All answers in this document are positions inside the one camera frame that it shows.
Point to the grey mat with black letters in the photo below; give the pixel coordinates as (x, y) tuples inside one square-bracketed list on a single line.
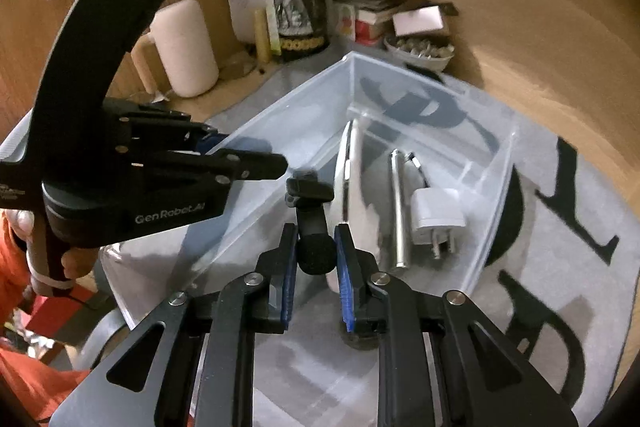
[(550, 242)]

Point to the small white box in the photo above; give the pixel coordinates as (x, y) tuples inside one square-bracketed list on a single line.
[(417, 21)]

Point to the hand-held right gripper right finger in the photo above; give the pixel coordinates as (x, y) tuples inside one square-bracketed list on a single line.
[(345, 277)]

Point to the silver folding multi-tool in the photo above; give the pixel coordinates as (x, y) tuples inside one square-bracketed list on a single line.
[(400, 217)]

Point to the white bowl of small pieces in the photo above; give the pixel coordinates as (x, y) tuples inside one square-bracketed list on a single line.
[(420, 57)]

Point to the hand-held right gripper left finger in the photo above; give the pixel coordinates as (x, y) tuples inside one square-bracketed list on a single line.
[(287, 277)]

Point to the person's left hand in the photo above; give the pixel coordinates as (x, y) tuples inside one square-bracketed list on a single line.
[(80, 262)]

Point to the yellow candle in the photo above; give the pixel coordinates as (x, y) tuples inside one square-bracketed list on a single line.
[(261, 37)]

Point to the white plug adapter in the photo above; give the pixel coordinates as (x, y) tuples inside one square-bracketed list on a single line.
[(435, 209)]

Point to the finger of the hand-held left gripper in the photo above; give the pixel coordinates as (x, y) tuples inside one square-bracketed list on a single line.
[(250, 164), (210, 142)]

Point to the white can opener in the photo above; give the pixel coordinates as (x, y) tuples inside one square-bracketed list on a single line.
[(355, 187)]

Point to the person's orange clothing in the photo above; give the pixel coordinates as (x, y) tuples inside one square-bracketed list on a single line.
[(30, 382)]

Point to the clear plastic storage bin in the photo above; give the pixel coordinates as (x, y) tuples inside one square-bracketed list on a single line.
[(310, 117)]

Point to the black clip microphone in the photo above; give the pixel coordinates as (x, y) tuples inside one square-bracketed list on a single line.
[(310, 212)]

